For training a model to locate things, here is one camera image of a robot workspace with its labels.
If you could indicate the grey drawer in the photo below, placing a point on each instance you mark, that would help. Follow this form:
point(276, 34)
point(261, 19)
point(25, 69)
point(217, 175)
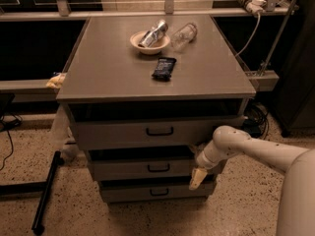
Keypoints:
point(148, 133)
point(110, 170)
point(138, 193)

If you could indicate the yellow crumpled cloth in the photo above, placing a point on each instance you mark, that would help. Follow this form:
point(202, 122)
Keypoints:
point(56, 82)

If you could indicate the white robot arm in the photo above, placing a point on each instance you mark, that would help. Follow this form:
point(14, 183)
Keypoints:
point(296, 215)

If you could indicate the beige ceramic bowl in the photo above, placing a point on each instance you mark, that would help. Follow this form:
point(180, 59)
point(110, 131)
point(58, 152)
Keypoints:
point(156, 48)

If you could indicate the silver foil snack bag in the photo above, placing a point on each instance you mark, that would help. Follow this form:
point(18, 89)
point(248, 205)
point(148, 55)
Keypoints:
point(152, 36)

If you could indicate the black snack packet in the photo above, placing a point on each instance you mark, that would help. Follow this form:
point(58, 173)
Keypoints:
point(164, 68)

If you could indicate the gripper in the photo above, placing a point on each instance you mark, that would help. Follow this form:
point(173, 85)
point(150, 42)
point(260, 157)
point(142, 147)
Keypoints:
point(204, 162)

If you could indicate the white power strip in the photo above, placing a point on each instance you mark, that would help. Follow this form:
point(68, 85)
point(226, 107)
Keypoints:
point(251, 7)

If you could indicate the black table leg frame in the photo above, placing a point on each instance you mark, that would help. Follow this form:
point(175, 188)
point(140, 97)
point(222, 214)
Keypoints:
point(44, 187)

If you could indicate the clear plastic bottle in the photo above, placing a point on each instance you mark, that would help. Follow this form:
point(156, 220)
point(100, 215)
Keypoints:
point(184, 36)

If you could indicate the grey drawer cabinet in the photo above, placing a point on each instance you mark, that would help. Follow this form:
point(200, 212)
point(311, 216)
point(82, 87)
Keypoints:
point(109, 80)

